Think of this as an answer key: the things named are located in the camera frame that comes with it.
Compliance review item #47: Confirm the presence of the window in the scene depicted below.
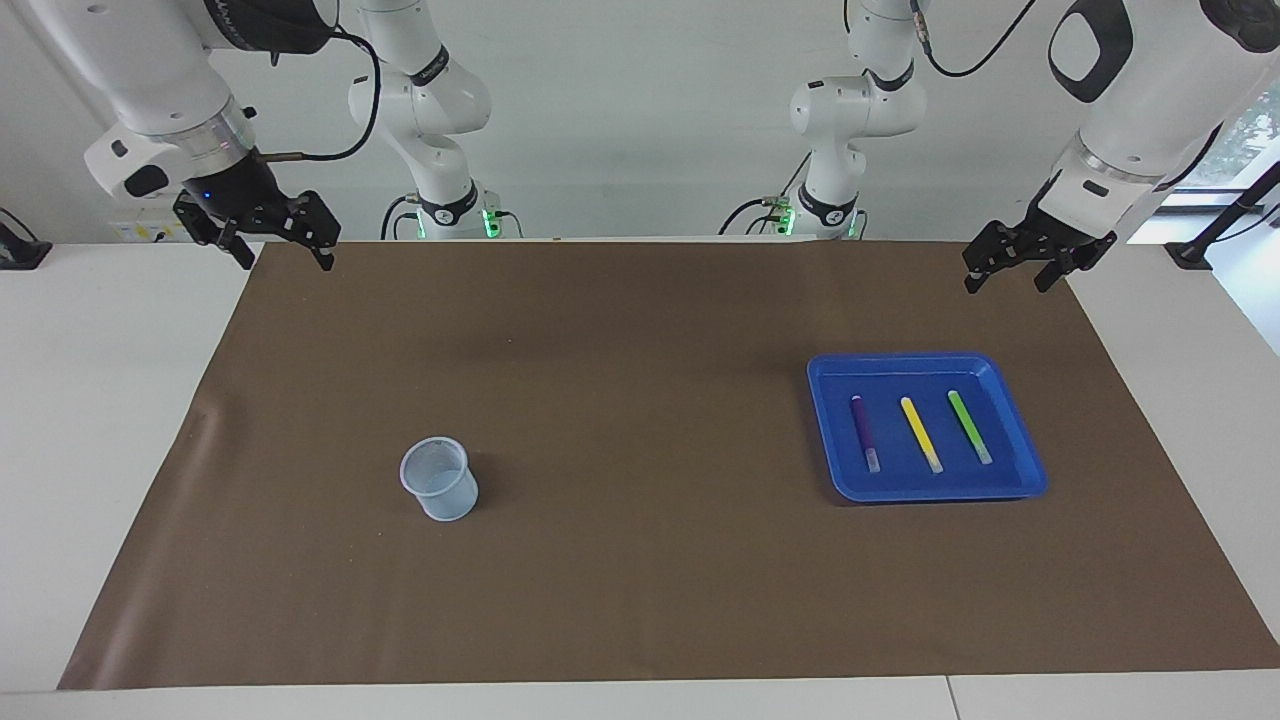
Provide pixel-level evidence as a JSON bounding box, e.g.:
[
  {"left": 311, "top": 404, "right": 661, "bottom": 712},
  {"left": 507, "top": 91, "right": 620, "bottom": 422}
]
[{"left": 1160, "top": 82, "right": 1280, "bottom": 219}]

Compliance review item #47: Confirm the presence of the blue plastic tray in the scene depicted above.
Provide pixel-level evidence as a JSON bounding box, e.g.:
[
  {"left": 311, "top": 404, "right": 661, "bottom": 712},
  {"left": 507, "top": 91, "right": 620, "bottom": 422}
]
[{"left": 806, "top": 352, "right": 1049, "bottom": 504}]

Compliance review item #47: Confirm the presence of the black table clamp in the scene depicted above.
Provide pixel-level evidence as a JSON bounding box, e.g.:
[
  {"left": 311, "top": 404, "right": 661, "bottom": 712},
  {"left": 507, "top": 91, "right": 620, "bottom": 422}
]
[{"left": 0, "top": 207, "right": 53, "bottom": 271}]

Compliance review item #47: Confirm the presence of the yellow pen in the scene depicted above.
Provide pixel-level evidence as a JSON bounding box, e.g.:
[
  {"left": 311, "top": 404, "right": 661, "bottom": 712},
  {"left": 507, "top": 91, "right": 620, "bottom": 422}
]
[{"left": 900, "top": 397, "right": 945, "bottom": 475}]

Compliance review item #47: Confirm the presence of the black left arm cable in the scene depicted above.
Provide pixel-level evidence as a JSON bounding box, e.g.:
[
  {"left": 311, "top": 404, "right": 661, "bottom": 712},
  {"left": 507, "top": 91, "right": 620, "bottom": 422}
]
[{"left": 908, "top": 0, "right": 1043, "bottom": 79}]

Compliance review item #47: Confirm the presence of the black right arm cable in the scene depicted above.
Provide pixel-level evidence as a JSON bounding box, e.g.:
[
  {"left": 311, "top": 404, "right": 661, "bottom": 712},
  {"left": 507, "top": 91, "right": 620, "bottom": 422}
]
[{"left": 252, "top": 25, "right": 384, "bottom": 164}]

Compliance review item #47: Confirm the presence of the brown table mat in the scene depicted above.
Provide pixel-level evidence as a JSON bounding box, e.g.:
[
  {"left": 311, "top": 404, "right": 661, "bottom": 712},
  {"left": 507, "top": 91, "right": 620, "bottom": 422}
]
[{"left": 57, "top": 238, "right": 1280, "bottom": 691}]

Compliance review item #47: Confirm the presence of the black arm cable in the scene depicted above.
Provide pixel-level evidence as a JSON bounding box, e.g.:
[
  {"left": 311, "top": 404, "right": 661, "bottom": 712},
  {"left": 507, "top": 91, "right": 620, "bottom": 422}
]
[
  {"left": 252, "top": 25, "right": 384, "bottom": 164},
  {"left": 908, "top": 0, "right": 1043, "bottom": 79}
]

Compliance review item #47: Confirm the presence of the white wall socket box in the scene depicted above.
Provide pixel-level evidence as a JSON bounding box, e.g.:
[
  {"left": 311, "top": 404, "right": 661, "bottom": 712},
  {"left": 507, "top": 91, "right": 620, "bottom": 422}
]
[{"left": 106, "top": 213, "right": 196, "bottom": 244}]

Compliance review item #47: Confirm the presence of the purple pen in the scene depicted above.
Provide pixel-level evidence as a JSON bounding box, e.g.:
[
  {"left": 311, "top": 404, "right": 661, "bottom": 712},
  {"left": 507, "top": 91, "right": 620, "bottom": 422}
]
[{"left": 850, "top": 395, "right": 882, "bottom": 474}]

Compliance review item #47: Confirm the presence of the translucent plastic cup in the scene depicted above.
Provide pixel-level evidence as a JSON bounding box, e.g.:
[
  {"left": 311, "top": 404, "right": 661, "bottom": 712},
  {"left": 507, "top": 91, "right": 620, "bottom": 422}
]
[{"left": 399, "top": 436, "right": 480, "bottom": 522}]

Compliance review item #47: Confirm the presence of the black camera stand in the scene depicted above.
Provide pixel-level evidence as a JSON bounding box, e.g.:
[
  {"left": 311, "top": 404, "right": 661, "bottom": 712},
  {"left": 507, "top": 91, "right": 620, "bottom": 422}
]
[{"left": 1163, "top": 160, "right": 1280, "bottom": 272}]

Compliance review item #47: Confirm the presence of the black base cable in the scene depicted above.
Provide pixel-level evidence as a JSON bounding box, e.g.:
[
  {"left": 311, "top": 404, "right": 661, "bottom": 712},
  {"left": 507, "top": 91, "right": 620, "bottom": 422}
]
[
  {"left": 718, "top": 150, "right": 813, "bottom": 238},
  {"left": 379, "top": 194, "right": 421, "bottom": 241}
]

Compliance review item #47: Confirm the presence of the green pen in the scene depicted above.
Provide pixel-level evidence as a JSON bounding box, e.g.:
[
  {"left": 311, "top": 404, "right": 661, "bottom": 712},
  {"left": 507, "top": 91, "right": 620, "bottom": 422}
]
[{"left": 947, "top": 390, "right": 994, "bottom": 466}]

